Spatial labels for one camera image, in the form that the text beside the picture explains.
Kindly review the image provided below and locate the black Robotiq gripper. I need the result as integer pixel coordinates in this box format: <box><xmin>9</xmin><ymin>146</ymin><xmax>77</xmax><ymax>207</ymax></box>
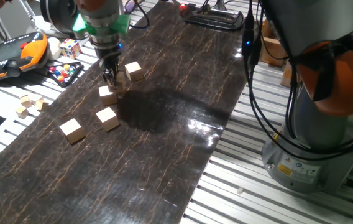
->
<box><xmin>96</xmin><ymin>42</ymin><xmax>122</xmax><ymax>92</ymax></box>

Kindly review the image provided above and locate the light wooden cube block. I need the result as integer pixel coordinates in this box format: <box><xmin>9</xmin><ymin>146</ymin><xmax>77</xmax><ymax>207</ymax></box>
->
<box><xmin>124</xmin><ymin>61</ymin><xmax>145</xmax><ymax>83</ymax></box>
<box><xmin>58</xmin><ymin>118</ymin><xmax>87</xmax><ymax>145</ymax></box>
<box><xmin>98</xmin><ymin>85</ymin><xmax>118</xmax><ymax>107</ymax></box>
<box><xmin>95</xmin><ymin>106</ymin><xmax>121</xmax><ymax>133</ymax></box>
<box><xmin>116</xmin><ymin>72</ymin><xmax>128</xmax><ymax>96</ymax></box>

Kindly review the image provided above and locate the black tray of balls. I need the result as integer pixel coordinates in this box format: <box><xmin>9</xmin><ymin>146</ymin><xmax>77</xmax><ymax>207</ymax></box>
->
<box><xmin>46</xmin><ymin>61</ymin><xmax>85</xmax><ymax>88</ymax></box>

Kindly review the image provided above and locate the Rubik's cube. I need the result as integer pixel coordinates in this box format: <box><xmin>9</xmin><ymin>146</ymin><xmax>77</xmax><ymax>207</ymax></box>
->
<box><xmin>59</xmin><ymin>37</ymin><xmax>83</xmax><ymax>60</ymax></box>

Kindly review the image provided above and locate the small wooden cube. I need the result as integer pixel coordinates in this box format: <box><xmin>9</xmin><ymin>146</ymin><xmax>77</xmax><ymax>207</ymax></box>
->
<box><xmin>19</xmin><ymin>95</ymin><xmax>33</xmax><ymax>108</ymax></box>
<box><xmin>15</xmin><ymin>106</ymin><xmax>29</xmax><ymax>119</ymax></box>
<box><xmin>35</xmin><ymin>98</ymin><xmax>50</xmax><ymax>112</ymax></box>

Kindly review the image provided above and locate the black round fan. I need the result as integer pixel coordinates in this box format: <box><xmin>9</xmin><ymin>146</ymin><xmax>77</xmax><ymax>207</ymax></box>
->
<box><xmin>39</xmin><ymin>0</ymin><xmax>83</xmax><ymax>35</ymax></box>

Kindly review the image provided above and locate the black orange teach pendant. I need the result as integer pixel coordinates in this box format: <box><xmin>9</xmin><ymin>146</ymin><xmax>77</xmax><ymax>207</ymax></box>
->
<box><xmin>0</xmin><ymin>30</ymin><xmax>49</xmax><ymax>82</ymax></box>

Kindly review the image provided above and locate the brown wooden box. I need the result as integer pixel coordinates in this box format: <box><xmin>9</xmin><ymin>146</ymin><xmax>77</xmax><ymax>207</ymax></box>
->
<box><xmin>262</xmin><ymin>18</ymin><xmax>277</xmax><ymax>40</ymax></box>
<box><xmin>259</xmin><ymin>36</ymin><xmax>288</xmax><ymax>68</ymax></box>

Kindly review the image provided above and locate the black clamp frame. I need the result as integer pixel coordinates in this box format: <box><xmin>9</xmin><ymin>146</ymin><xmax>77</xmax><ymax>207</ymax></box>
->
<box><xmin>179</xmin><ymin>2</ymin><xmax>245</xmax><ymax>31</ymax></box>

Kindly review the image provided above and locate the black cable with plug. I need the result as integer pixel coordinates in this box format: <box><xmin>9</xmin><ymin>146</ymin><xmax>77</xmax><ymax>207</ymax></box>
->
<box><xmin>241</xmin><ymin>0</ymin><xmax>353</xmax><ymax>161</ymax></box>

